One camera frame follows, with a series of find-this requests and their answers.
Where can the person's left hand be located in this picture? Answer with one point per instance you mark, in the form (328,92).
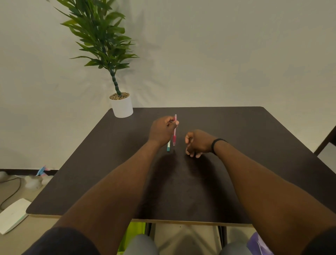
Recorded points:
(158,132)

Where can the person's right hand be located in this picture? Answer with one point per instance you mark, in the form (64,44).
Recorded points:
(200,141)

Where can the person's right thumb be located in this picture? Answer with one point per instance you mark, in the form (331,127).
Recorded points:
(189,137)

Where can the person's left fingers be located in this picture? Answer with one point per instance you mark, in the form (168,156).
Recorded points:
(171,124)

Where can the pink pen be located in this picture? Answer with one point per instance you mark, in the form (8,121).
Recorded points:
(174,138)

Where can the teal pen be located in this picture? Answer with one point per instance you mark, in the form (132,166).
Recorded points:
(168,147)

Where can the person's right forearm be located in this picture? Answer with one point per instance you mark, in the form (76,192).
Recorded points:
(262,194)

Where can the person's left forearm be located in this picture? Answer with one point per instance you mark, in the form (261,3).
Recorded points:
(118,189)

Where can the black wristband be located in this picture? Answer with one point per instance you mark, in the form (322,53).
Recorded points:
(214,145)

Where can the white plant pot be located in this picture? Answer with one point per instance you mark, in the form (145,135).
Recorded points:
(122,107)

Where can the black table leg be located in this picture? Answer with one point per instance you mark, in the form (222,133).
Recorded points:
(148,229)
(223,236)

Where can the green bag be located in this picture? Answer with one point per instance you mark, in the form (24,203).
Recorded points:
(132,235)

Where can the green artificial plant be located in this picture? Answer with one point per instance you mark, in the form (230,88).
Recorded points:
(101,34)

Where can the grey trousers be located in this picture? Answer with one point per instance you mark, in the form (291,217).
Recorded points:
(141,245)

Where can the purple bag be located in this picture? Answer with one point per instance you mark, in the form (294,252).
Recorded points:
(258,245)

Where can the blue and pink toy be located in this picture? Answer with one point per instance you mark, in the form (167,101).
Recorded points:
(42,170)

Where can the dark wooden chair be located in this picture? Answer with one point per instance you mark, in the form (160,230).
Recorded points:
(326,140)

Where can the white crumpled plastic bag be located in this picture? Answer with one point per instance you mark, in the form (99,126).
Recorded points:
(35,181)

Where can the white flat box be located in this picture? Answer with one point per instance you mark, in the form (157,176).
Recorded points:
(13,215)

